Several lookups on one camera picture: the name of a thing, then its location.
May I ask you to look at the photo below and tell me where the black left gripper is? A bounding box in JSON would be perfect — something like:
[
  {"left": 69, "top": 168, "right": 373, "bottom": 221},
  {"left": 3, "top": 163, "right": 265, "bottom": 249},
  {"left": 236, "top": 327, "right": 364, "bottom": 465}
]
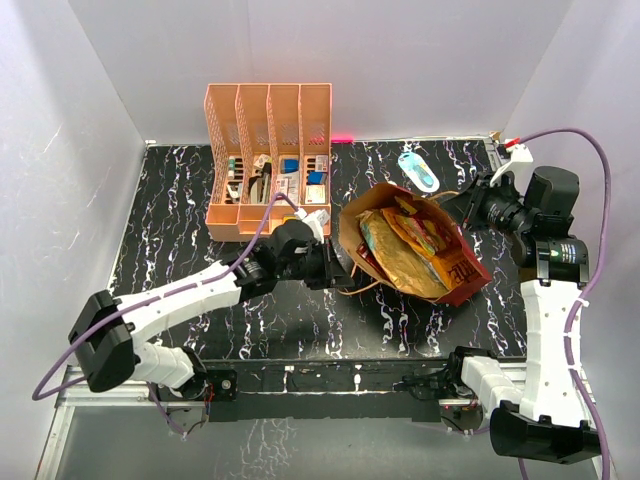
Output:
[{"left": 276, "top": 236, "right": 353, "bottom": 290}]

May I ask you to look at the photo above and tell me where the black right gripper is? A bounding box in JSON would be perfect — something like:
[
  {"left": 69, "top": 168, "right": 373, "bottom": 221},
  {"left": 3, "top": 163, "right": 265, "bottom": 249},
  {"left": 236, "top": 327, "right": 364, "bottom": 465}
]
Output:
[{"left": 440, "top": 171, "right": 534, "bottom": 238}]

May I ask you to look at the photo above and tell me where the red brown paper bag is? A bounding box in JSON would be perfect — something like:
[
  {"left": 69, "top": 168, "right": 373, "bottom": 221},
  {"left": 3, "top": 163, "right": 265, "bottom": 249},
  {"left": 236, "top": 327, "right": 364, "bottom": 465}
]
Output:
[{"left": 339, "top": 183, "right": 492, "bottom": 306}]

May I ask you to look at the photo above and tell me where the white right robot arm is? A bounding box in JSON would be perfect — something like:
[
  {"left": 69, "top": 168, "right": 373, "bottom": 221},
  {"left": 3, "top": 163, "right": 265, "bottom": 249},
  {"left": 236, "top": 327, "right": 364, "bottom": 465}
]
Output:
[{"left": 442, "top": 166, "right": 601, "bottom": 465}]

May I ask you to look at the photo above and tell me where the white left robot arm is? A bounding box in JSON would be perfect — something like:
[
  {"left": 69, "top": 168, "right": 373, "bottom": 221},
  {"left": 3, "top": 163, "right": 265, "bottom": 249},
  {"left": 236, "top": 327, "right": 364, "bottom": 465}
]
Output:
[{"left": 69, "top": 220, "right": 353, "bottom": 400}]

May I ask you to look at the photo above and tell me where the orange snack packet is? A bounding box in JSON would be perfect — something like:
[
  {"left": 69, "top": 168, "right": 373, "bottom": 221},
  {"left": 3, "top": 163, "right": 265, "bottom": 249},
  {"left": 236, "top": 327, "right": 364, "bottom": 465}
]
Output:
[{"left": 381, "top": 196, "right": 477, "bottom": 292}]

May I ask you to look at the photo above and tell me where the gold snack packet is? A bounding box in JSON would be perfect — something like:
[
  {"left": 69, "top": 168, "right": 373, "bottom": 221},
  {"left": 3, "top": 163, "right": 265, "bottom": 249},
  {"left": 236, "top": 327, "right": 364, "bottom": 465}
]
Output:
[{"left": 357, "top": 210, "right": 448, "bottom": 299}]

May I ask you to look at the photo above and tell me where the blue white packaged item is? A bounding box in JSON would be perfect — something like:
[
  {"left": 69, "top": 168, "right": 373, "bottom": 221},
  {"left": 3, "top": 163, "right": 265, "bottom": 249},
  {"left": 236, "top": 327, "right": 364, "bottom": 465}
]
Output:
[{"left": 398, "top": 151, "right": 440, "bottom": 194}]

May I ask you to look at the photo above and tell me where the white flat box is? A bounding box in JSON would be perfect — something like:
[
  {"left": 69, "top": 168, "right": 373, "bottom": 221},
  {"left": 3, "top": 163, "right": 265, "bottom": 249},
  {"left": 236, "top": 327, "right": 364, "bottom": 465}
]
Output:
[{"left": 305, "top": 185, "right": 328, "bottom": 205}]

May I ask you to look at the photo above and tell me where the blue grey eraser right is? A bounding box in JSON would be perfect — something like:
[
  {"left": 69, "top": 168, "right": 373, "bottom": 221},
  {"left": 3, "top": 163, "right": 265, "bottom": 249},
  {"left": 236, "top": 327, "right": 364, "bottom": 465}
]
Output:
[{"left": 307, "top": 171, "right": 328, "bottom": 185}]

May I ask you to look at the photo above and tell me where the blue grey eraser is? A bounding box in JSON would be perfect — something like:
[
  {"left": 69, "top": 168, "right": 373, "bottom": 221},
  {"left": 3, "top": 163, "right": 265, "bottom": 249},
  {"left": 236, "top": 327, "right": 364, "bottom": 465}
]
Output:
[
  {"left": 307, "top": 171, "right": 328, "bottom": 185},
  {"left": 280, "top": 157, "right": 299, "bottom": 174}
]

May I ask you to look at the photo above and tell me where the white red label packet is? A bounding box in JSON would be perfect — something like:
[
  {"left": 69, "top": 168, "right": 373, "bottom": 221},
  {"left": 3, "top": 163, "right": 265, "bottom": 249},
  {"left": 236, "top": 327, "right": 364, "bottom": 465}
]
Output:
[{"left": 275, "top": 172, "right": 300, "bottom": 204}]

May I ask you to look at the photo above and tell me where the white red small box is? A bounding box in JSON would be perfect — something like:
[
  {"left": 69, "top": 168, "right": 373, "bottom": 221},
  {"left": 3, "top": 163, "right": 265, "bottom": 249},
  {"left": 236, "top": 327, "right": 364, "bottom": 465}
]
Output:
[{"left": 314, "top": 155, "right": 329, "bottom": 172}]

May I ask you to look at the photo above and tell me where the grey black stapler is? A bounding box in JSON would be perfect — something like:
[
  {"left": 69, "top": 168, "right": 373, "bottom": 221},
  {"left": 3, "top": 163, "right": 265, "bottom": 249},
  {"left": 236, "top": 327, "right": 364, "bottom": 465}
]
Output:
[{"left": 249, "top": 163, "right": 272, "bottom": 204}]

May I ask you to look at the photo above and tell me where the blue grey eraser back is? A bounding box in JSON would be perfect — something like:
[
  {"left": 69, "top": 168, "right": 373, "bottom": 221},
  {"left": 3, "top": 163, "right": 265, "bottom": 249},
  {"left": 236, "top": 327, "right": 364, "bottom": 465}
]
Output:
[{"left": 280, "top": 157, "right": 299, "bottom": 174}]

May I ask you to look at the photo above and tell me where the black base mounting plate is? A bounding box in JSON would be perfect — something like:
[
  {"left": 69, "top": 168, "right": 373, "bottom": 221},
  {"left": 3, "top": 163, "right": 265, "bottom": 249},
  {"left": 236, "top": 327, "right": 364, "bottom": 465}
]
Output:
[{"left": 205, "top": 359, "right": 484, "bottom": 431}]

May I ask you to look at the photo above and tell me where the peach plastic desk organizer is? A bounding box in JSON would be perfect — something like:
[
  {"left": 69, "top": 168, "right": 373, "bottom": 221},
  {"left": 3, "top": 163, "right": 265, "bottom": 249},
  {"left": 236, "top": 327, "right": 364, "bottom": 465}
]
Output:
[{"left": 204, "top": 83, "right": 332, "bottom": 242}]

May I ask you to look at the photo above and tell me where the white glue stick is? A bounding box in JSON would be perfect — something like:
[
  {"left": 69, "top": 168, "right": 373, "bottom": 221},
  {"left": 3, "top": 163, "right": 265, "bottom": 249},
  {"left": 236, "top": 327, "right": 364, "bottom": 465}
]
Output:
[{"left": 227, "top": 156, "right": 236, "bottom": 180}]

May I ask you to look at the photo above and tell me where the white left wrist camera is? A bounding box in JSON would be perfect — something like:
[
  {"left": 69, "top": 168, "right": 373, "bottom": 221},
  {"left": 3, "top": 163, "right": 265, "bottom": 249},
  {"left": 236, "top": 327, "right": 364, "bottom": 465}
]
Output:
[{"left": 294, "top": 208, "right": 331, "bottom": 243}]

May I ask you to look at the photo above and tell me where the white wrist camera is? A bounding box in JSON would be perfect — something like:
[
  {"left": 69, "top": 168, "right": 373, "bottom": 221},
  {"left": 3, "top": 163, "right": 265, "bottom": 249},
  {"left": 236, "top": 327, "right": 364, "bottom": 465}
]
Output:
[
  {"left": 490, "top": 137, "right": 533, "bottom": 187},
  {"left": 294, "top": 208, "right": 331, "bottom": 243}
]

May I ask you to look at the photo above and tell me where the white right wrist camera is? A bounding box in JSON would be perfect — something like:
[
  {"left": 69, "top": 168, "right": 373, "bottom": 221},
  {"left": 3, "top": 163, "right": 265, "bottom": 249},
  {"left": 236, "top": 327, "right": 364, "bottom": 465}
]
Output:
[{"left": 490, "top": 137, "right": 533, "bottom": 187}]

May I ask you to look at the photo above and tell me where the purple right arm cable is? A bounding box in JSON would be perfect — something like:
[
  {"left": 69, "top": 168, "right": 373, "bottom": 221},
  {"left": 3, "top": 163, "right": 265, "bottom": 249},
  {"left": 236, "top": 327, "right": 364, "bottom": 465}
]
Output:
[{"left": 514, "top": 128, "right": 614, "bottom": 480}]

